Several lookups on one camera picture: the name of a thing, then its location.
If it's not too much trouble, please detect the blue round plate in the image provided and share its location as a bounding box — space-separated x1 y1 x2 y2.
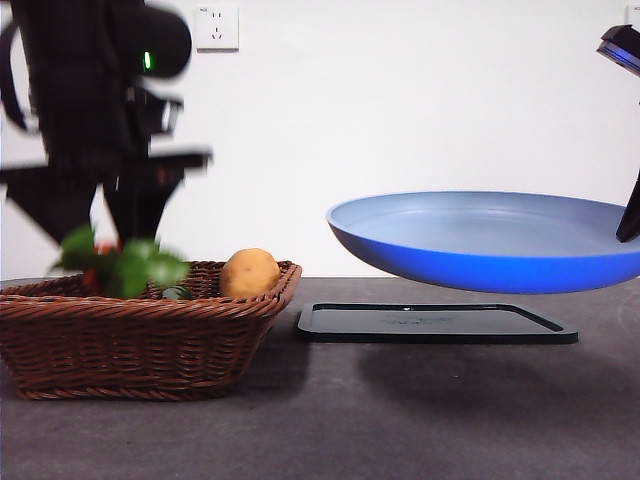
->
325 190 640 295

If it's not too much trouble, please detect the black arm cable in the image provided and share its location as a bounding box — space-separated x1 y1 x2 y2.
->
0 19 31 134

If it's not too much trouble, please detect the brown wicker basket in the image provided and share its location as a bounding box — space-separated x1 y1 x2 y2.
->
0 259 304 401

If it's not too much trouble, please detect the yellow-brown potato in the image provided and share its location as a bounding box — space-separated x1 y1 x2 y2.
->
219 248 282 300

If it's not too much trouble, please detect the dark rectangular tray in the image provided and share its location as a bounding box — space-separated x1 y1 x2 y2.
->
297 302 580 345

